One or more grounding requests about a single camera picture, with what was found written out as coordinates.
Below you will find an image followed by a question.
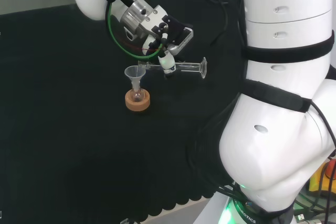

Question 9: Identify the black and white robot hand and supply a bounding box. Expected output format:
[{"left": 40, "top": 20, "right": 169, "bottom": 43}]
[{"left": 123, "top": 5, "right": 176, "bottom": 79}]

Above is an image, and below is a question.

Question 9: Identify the clear graduated cylinder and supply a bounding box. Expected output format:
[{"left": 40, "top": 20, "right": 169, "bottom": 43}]
[{"left": 138, "top": 57, "right": 208, "bottom": 79}]

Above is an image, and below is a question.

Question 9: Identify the glass round-bottom flask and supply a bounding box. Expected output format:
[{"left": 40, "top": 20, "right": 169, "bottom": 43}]
[{"left": 131, "top": 83, "right": 146, "bottom": 103}]

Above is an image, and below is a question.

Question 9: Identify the clear plastic funnel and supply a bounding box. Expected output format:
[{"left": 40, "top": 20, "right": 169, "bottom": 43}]
[{"left": 124, "top": 66, "right": 144, "bottom": 91}]

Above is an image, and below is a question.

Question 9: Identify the black bench cloth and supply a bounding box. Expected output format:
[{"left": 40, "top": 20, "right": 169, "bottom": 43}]
[{"left": 0, "top": 0, "right": 249, "bottom": 222}]

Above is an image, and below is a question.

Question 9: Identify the yellow stop button box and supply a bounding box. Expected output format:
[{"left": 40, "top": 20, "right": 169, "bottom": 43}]
[{"left": 308, "top": 155, "right": 336, "bottom": 196}]

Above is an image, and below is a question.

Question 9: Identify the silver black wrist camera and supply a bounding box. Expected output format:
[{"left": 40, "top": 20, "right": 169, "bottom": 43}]
[{"left": 162, "top": 15, "right": 194, "bottom": 55}]

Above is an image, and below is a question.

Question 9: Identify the green cable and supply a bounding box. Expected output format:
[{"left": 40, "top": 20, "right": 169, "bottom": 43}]
[{"left": 104, "top": 0, "right": 170, "bottom": 61}]

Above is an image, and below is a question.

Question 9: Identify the cork ring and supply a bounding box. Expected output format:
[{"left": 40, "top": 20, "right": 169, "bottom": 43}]
[{"left": 125, "top": 89, "right": 151, "bottom": 112}]

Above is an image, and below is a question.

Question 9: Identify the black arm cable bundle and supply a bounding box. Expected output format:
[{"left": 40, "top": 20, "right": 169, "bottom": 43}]
[{"left": 183, "top": 0, "right": 253, "bottom": 209}]

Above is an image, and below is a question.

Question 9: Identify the single black cable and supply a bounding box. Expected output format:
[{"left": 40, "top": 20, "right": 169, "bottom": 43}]
[{"left": 310, "top": 101, "right": 336, "bottom": 158}]

